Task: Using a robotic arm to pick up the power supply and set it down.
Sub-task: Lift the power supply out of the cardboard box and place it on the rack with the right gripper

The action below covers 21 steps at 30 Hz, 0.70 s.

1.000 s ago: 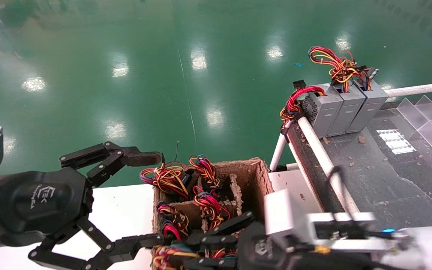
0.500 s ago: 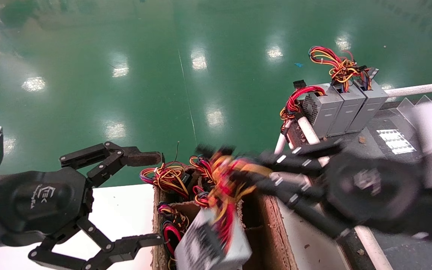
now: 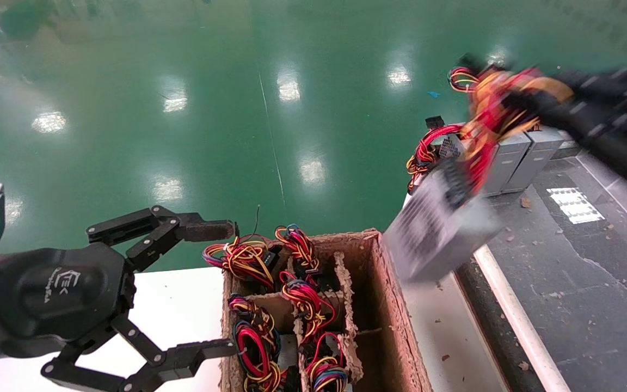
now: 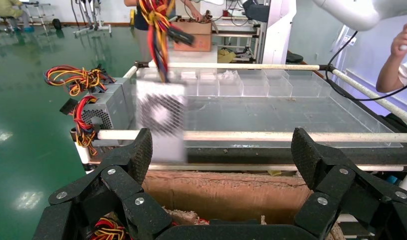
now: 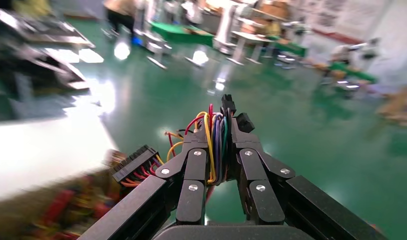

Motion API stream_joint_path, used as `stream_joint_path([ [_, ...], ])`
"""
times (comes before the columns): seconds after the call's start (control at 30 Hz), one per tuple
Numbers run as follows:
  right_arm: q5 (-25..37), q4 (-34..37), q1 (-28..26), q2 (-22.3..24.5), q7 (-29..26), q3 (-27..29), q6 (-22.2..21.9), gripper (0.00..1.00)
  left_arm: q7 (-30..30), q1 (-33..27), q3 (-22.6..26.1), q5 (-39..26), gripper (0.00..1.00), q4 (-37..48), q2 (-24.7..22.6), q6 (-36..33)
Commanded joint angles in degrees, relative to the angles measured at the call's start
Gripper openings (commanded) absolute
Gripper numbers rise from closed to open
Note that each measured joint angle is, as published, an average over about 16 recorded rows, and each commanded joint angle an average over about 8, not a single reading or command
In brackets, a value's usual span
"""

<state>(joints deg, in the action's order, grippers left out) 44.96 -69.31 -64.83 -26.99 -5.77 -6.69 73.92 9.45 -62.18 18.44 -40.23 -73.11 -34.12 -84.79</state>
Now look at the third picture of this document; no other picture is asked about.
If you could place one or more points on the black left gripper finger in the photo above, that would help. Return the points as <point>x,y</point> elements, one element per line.
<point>161,226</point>
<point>177,362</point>

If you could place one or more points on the black conveyor table white rail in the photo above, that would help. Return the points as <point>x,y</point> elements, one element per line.
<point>591,305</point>

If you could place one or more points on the brown cardboard divider box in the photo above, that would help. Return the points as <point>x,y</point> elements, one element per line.
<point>384,326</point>

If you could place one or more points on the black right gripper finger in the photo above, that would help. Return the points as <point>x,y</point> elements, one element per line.
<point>547,111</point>
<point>591,80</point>

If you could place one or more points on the grey power supply unit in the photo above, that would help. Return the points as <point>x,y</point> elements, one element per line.
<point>506,163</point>
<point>536,158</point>

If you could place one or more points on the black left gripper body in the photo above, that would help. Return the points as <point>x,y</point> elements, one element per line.
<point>47,294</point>

